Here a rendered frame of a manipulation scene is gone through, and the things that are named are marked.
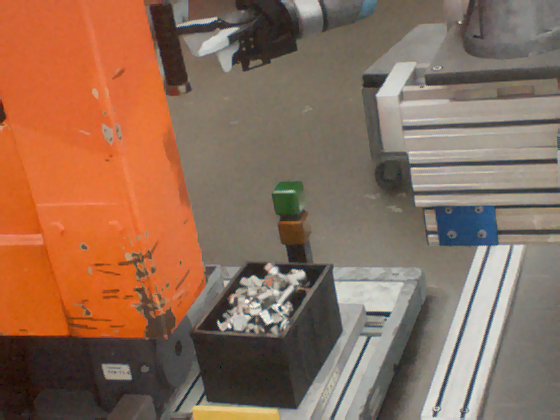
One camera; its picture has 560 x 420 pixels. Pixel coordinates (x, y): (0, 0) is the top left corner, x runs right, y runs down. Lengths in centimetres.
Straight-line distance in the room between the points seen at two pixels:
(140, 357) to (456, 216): 58
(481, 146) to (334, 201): 156
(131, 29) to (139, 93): 9
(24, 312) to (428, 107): 66
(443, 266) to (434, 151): 113
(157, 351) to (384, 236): 112
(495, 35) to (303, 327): 47
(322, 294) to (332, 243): 134
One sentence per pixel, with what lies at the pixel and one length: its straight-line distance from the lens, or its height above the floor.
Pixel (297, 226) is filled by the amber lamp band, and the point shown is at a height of 60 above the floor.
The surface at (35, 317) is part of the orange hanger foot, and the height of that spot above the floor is 56.
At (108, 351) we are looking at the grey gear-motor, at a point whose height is 37.
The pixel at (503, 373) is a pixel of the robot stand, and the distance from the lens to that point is 210.
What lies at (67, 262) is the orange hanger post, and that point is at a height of 65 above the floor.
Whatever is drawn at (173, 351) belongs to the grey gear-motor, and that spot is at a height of 33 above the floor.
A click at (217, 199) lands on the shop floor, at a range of 342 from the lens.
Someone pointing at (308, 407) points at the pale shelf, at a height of 45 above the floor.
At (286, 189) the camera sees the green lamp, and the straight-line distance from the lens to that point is 177.
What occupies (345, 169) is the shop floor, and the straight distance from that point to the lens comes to 345.
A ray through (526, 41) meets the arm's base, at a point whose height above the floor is 84.
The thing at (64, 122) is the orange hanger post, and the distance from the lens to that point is 162.
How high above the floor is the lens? 138
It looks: 25 degrees down
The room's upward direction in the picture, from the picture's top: 11 degrees counter-clockwise
